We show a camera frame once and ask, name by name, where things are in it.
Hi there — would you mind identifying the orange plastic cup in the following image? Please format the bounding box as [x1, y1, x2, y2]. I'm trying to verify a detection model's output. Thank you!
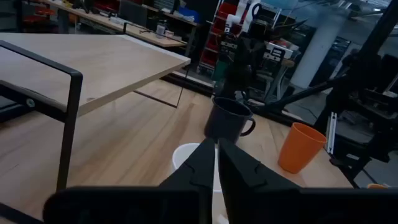
[277, 122, 328, 174]

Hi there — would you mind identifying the blue storage bin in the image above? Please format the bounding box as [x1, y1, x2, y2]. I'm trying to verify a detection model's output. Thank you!
[178, 7, 200, 23]

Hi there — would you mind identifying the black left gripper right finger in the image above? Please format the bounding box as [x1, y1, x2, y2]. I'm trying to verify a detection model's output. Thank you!
[218, 138, 301, 224]

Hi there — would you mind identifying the wooden workbench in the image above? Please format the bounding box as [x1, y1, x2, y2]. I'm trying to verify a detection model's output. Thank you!
[43, 0, 198, 49]

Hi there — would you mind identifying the white mug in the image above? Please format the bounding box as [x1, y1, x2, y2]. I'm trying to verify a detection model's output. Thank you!
[170, 142, 229, 224]

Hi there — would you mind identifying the wooden shelf with black frame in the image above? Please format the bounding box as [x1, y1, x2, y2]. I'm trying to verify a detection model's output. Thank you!
[0, 32, 192, 224]

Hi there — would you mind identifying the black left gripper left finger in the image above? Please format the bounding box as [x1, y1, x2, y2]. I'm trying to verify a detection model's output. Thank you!
[159, 138, 216, 224]

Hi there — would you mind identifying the dark enamel mug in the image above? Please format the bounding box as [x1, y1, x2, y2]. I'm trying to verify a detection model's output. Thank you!
[203, 96, 257, 144]

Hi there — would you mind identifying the white round pillar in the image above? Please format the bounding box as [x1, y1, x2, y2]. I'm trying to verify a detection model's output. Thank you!
[290, 12, 348, 90]

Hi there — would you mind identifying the silver metal bracket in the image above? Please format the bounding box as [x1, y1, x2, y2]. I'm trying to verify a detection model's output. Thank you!
[325, 111, 338, 155]

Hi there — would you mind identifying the red storage bin rack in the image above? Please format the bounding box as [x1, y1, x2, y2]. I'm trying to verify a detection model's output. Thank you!
[198, 0, 249, 71]

